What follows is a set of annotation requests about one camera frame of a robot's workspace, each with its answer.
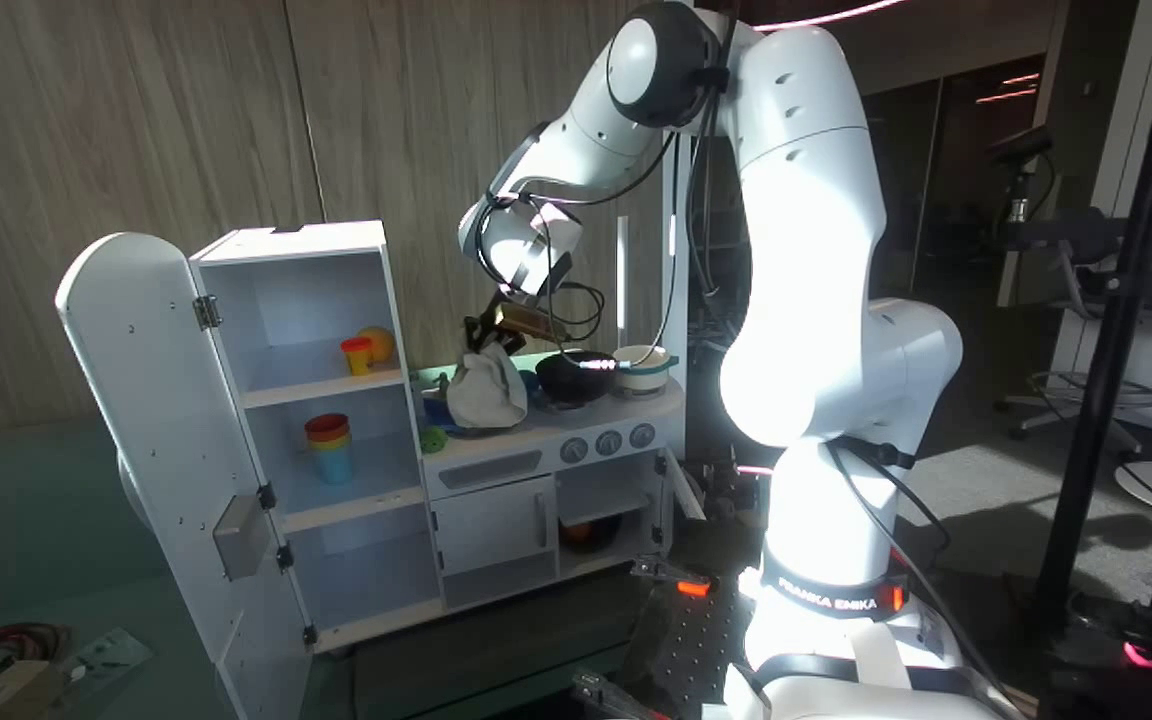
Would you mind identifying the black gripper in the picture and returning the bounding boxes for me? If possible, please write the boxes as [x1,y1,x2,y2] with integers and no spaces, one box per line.
[463,307,529,354]

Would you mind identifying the white cloth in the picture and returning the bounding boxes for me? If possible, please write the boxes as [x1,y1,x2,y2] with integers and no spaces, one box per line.
[448,346,529,431]

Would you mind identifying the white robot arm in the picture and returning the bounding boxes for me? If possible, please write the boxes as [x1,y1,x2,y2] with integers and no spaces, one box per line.
[455,5,1003,720]

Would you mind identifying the black toy pot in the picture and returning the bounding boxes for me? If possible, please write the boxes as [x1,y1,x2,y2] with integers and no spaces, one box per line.
[534,354,617,405]

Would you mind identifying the green toy cup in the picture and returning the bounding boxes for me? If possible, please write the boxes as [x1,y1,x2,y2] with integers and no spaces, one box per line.
[418,420,448,454]

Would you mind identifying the white toy bowl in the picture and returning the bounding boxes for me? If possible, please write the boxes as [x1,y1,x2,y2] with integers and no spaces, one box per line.
[611,346,677,392]

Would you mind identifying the stacked colourful cups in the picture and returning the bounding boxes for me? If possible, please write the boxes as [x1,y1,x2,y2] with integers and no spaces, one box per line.
[305,413,353,483]

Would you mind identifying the white toy kitchen unit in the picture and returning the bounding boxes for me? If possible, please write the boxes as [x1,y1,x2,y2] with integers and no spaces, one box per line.
[190,221,680,652]

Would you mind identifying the white cabinet door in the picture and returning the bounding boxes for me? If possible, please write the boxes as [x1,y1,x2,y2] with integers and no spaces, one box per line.
[54,231,306,720]

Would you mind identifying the black vertical pole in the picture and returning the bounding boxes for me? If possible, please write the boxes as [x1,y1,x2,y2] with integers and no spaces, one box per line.
[1027,123,1152,632]

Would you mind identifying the gold wrist camera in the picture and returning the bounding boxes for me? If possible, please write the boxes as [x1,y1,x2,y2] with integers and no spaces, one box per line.
[499,306,564,346]

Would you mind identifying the white vertical post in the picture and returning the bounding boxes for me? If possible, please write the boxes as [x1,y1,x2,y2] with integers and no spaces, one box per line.
[654,138,689,454]

